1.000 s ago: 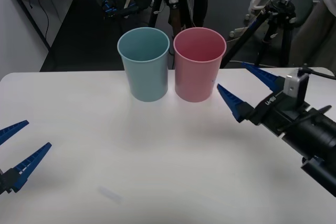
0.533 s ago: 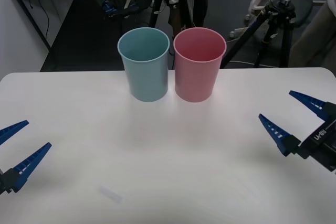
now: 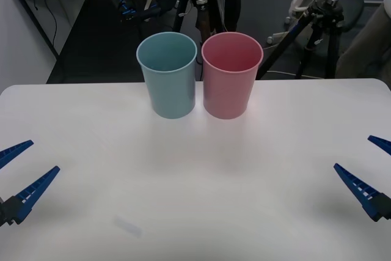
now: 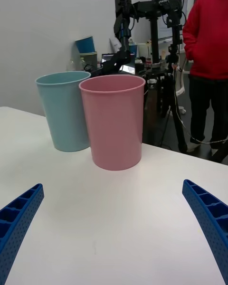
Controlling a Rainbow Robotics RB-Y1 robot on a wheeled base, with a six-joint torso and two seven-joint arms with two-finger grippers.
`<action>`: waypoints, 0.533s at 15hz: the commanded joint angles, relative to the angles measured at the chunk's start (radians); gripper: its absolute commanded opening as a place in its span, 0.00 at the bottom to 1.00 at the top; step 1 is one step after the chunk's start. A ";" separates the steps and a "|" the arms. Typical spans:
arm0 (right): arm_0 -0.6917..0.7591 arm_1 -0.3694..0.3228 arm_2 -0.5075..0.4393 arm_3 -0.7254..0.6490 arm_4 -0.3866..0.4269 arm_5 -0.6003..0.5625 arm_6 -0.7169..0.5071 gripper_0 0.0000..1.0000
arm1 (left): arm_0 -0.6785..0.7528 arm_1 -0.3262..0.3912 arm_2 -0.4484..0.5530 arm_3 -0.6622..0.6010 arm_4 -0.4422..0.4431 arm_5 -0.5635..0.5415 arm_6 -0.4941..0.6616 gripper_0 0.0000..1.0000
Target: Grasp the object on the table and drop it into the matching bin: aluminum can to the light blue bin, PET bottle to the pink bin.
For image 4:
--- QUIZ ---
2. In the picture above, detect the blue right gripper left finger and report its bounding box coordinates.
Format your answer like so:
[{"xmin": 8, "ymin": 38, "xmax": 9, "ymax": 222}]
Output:
[{"xmin": 0, "ymin": 183, "xmax": 45, "ymax": 285}]

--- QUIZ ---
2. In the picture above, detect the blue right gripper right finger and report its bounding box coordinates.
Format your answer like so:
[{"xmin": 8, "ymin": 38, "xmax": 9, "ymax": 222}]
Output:
[{"xmin": 182, "ymin": 179, "xmax": 228, "ymax": 285}]

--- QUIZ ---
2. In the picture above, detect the pale blue plastic bin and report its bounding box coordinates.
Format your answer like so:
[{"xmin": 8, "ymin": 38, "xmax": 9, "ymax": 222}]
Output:
[{"xmin": 35, "ymin": 71, "xmax": 92, "ymax": 152}]

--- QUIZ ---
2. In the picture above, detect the pink plastic bin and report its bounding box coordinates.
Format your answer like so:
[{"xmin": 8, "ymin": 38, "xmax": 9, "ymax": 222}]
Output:
[{"xmin": 78, "ymin": 74, "xmax": 146, "ymax": 171}]

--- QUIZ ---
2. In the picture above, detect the person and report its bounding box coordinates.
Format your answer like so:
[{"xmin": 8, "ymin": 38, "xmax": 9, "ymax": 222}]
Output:
[{"xmin": 182, "ymin": 0, "xmax": 228, "ymax": 151}]

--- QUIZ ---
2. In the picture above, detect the laptop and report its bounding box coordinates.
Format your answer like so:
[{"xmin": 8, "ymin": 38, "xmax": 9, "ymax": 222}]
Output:
[{"xmin": 100, "ymin": 53, "xmax": 136, "ymax": 75}]

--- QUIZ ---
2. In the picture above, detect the black camera tripod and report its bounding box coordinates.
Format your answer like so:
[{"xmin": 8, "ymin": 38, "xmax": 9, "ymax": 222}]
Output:
[{"xmin": 113, "ymin": 0, "xmax": 189, "ymax": 153}]

